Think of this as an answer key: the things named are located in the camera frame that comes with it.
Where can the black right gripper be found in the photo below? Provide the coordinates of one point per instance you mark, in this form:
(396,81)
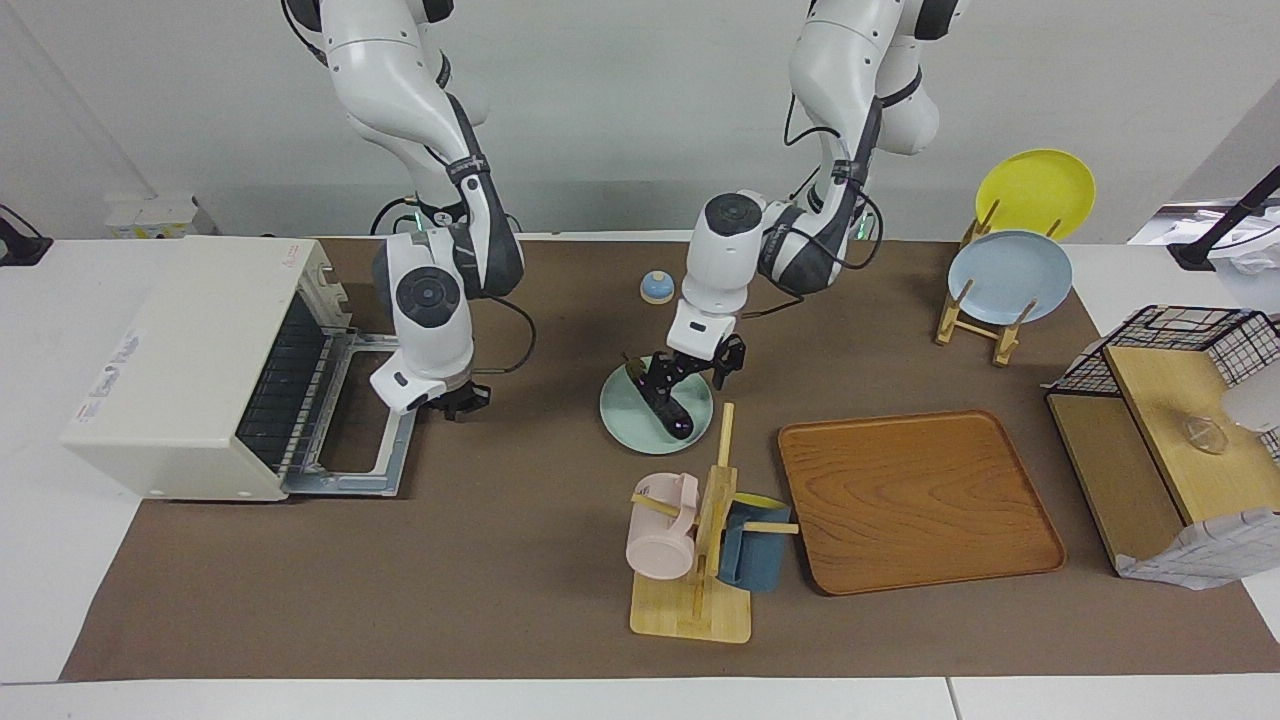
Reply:
(450,395)

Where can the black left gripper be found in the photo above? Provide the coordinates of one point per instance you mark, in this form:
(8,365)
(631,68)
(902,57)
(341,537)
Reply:
(690,365)

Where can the dark purple eggplant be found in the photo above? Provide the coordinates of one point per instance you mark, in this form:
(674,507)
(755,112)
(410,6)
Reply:
(675,418)

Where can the pale green plate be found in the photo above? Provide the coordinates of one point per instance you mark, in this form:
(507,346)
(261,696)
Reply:
(625,420)

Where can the toaster oven glass door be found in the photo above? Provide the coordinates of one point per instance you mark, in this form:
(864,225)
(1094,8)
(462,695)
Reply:
(330,485)

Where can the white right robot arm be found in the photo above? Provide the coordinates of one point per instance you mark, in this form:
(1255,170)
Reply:
(400,100)

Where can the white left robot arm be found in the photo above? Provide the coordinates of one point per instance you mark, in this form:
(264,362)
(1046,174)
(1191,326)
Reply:
(850,60)

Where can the white toaster oven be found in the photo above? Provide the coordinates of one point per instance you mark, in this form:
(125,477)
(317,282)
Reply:
(190,380)

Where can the brown table mat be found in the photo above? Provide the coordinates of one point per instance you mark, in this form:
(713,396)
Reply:
(500,560)

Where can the pink mug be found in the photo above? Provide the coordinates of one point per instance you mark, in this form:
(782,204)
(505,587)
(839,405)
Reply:
(660,545)

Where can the dark blue mug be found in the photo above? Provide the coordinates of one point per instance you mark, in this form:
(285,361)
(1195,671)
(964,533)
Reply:
(755,560)

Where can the wooden mug tree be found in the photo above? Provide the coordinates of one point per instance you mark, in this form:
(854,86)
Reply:
(690,610)

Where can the brown wooden tray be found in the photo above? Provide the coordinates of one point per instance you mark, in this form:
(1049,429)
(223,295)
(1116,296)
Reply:
(920,500)

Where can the wooden dish rack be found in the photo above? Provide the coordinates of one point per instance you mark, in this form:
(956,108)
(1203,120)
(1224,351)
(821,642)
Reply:
(1005,345)

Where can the light blue plate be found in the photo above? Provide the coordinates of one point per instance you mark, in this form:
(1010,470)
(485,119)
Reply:
(1010,278)

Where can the white cardboard boxes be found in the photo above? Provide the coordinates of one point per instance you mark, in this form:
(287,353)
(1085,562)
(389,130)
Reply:
(160,218)

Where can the yellow plate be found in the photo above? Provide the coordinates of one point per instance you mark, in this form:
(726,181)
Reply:
(1035,190)

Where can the clear glass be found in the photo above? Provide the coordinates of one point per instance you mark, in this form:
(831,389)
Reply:
(1207,435)

